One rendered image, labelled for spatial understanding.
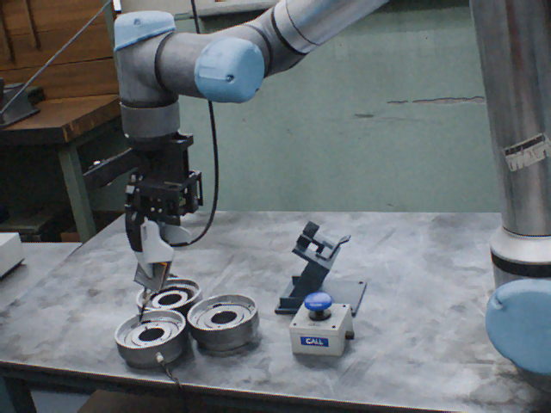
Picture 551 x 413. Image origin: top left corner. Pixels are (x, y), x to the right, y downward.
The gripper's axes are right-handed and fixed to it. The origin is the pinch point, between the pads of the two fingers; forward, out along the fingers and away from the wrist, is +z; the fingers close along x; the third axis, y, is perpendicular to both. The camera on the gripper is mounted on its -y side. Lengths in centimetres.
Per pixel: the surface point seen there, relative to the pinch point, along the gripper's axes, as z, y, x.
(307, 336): 6.8, 23.9, -0.5
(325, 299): 2.4, 25.3, 2.5
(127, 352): 10.1, -0.2, -8.5
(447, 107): 22, 21, 164
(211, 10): -9, -64, 154
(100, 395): 42, -24, 13
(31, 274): 34, -58, 37
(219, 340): 9.5, 11.2, -2.1
